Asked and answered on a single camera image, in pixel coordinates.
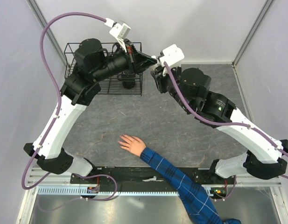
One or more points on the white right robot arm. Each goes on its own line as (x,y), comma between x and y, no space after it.
(190,88)

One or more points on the blue plaid sleeve forearm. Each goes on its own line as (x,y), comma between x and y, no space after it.
(194,197)

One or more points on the grey cable duct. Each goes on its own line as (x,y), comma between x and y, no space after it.
(86,191)

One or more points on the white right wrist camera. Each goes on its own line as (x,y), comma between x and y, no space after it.
(172,56)

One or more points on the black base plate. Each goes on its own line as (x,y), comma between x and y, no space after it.
(147,179)

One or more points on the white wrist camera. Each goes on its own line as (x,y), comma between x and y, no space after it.
(118,31)
(172,56)

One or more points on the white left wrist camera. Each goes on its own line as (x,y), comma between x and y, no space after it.
(118,31)

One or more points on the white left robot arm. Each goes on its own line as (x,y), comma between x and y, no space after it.
(93,65)

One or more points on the person's hand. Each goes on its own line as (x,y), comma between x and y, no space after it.
(132,144)

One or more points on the black mug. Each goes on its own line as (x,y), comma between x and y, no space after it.
(127,79)

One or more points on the black wire rack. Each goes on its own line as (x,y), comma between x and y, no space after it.
(109,86)

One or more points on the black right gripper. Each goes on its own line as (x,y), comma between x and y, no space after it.
(160,74)

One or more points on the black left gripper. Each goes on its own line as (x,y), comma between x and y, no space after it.
(138,62)

